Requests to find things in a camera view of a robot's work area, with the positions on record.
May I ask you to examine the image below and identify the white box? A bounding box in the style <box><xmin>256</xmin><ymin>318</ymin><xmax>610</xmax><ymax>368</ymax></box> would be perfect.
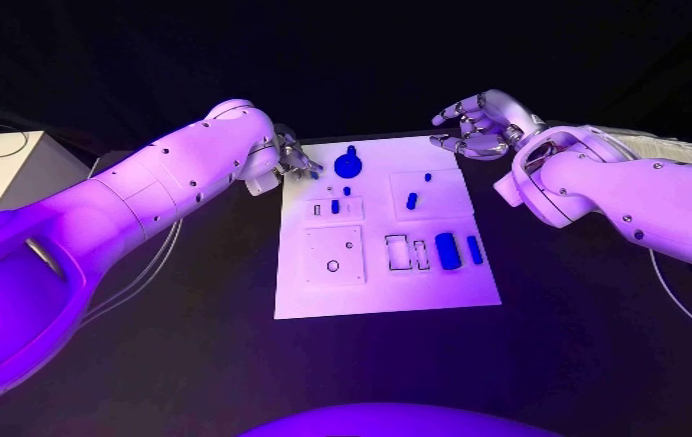
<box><xmin>0</xmin><ymin>129</ymin><xmax>91</xmax><ymax>213</ymax></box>

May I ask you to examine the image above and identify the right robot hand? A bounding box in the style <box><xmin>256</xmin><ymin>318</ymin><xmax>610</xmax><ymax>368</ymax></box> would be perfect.
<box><xmin>428</xmin><ymin>88</ymin><xmax>548</xmax><ymax>161</ymax></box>

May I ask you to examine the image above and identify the large blue cylinder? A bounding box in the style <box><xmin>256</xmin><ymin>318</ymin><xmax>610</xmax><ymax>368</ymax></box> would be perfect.
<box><xmin>434</xmin><ymin>232</ymin><xmax>464</xmax><ymax>271</ymax></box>

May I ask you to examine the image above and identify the blue gear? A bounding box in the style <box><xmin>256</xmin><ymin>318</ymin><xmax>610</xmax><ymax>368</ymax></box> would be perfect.
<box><xmin>333</xmin><ymin>144</ymin><xmax>365</xmax><ymax>179</ymax></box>

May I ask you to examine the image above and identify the white task board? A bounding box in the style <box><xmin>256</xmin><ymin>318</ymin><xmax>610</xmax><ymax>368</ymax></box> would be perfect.
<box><xmin>272</xmin><ymin>134</ymin><xmax>503</xmax><ymax>320</ymax></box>

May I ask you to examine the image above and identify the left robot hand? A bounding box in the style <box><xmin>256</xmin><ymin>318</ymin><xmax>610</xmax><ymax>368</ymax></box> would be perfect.
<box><xmin>272</xmin><ymin>123</ymin><xmax>326</xmax><ymax>179</ymax></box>

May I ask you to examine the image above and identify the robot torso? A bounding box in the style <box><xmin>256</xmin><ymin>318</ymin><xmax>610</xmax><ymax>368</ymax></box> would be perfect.
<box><xmin>238</xmin><ymin>402</ymin><xmax>563</xmax><ymax>437</ymax></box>

